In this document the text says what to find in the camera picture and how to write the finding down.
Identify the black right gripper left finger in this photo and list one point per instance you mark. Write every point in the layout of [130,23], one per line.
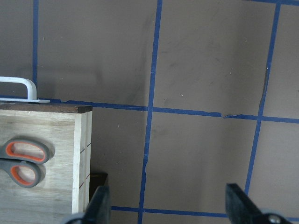
[99,208]

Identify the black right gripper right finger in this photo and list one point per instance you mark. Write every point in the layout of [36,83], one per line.
[238,206]

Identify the orange grey handled scissors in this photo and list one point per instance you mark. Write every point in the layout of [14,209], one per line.
[21,159]

